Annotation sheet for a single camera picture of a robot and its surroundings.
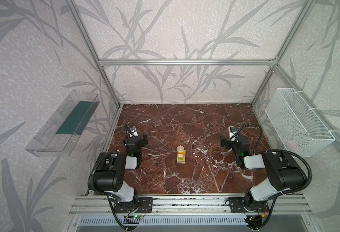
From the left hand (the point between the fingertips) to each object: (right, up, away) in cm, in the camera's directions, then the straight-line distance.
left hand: (137, 130), depth 94 cm
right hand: (+61, -1, +2) cm, 61 cm away
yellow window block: (+29, -13, -10) cm, 33 cm away
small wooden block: (+28, -9, -12) cm, 32 cm away
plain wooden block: (+29, -19, -7) cm, 35 cm away
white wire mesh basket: (+82, +2, -31) cm, 87 cm away
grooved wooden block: (+29, -16, -9) cm, 34 cm away
